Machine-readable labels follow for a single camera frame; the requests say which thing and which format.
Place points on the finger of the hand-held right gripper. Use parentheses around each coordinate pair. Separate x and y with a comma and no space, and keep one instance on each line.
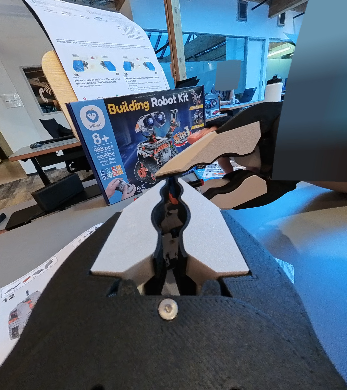
(246,192)
(222,143)

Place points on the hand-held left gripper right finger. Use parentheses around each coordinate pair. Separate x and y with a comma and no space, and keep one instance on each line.
(216,243)

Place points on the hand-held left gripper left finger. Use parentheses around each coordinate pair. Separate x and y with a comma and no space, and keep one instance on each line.
(127,243)

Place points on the grey toy robot model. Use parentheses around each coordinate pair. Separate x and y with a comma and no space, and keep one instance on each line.
(169,243)

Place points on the blue connector pin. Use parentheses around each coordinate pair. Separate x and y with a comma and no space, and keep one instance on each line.
(171,186)

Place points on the person's right forearm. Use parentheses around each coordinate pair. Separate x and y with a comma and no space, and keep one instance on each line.
(344,186)

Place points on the grey desk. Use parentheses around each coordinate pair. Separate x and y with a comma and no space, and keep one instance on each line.
(24,243)

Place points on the wood-topped table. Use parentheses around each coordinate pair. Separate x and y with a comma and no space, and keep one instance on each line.
(243,104)
(39,150)

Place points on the white water bottle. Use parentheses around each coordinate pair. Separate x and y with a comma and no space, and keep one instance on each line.
(274,91)

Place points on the dark laptop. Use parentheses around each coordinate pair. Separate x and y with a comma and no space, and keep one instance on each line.
(248,95)

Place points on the printed sticker sheet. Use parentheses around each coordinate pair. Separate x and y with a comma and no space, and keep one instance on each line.
(214,170)

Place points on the car model kit box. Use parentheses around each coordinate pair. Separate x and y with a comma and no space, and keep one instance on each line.
(211,105)

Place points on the black panel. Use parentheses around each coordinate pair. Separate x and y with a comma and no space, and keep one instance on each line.
(187,83)

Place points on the dark grey case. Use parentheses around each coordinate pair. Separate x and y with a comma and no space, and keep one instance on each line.
(57,192)

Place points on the blue robot kit box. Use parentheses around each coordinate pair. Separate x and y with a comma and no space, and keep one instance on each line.
(124,146)

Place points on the black keyboard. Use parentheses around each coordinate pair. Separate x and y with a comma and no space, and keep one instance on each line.
(54,140)

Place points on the white instruction booklet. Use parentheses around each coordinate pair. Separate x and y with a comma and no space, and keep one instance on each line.
(5,304)

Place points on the black office chair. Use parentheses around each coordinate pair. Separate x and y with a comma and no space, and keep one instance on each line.
(51,128)

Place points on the white printed notice sheet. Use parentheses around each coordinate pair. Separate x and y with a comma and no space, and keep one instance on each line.
(100,54)

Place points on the curved plywood panel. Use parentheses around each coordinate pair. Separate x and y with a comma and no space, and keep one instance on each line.
(57,82)

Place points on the small white notice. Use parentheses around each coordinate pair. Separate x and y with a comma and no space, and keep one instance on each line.
(11,100)

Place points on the wooden post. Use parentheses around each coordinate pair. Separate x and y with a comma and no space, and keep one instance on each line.
(175,39)

